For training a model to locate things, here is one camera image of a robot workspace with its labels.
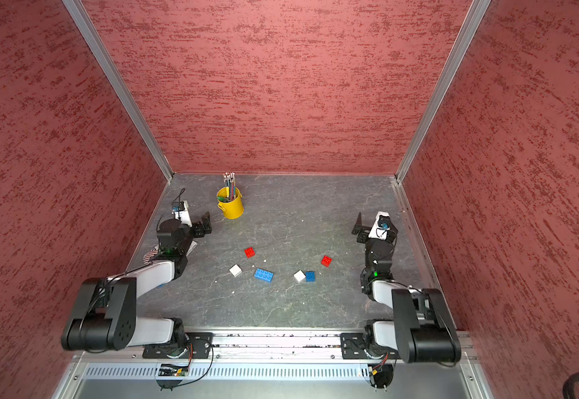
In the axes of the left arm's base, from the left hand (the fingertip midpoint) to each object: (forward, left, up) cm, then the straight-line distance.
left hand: (197, 218), depth 91 cm
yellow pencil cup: (+9, -10, -6) cm, 15 cm away
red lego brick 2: (-12, -49, -11) cm, 51 cm away
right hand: (-2, -64, +5) cm, 64 cm away
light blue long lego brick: (-17, -26, -10) cm, 33 cm away
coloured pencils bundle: (+16, -10, +5) cm, 19 cm away
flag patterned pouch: (-10, +18, -10) cm, 22 cm away
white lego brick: (-16, -15, -11) cm, 24 cm away
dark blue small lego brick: (-18, -43, -10) cm, 47 cm away
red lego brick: (-8, -19, -11) cm, 24 cm away
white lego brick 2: (-18, -39, -10) cm, 44 cm away
